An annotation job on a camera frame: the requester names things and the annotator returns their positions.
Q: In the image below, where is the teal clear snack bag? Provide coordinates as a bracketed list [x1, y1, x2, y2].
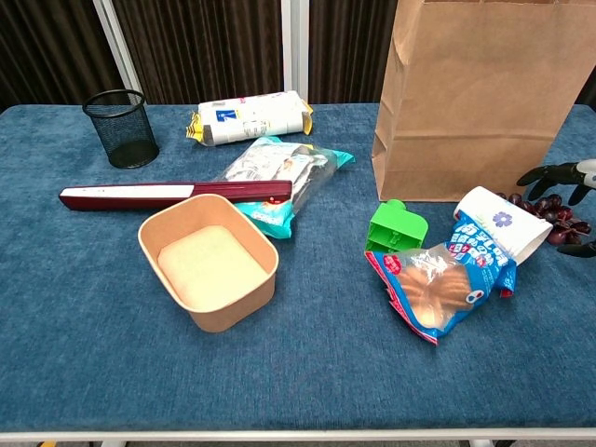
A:
[211, 136, 357, 240]

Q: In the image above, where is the white yellow wipes pack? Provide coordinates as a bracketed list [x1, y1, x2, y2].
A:
[185, 89, 314, 148]

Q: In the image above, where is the purple grape bunch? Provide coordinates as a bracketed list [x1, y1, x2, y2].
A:
[495, 191, 593, 247]

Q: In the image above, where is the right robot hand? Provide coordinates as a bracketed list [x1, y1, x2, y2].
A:
[516, 159, 596, 259]

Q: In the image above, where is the blue felt table mat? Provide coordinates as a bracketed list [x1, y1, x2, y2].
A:
[0, 102, 596, 432]

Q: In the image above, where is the white flower paper cup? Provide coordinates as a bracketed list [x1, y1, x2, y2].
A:
[453, 185, 554, 264]

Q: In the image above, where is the green plastic block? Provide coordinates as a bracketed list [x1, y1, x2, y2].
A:
[366, 198, 429, 255]

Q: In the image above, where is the black mesh pen cup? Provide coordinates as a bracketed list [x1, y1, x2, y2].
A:
[82, 88, 161, 169]

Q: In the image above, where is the brown paper bag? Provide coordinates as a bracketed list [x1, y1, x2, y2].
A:
[371, 0, 596, 204]

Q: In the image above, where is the maroon white long box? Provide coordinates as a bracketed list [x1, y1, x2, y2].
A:
[59, 180, 293, 212]

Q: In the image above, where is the blue red snack bag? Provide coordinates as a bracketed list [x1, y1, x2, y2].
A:
[364, 214, 518, 345]

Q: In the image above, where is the orange plastic container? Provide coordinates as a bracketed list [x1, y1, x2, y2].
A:
[137, 193, 280, 333]

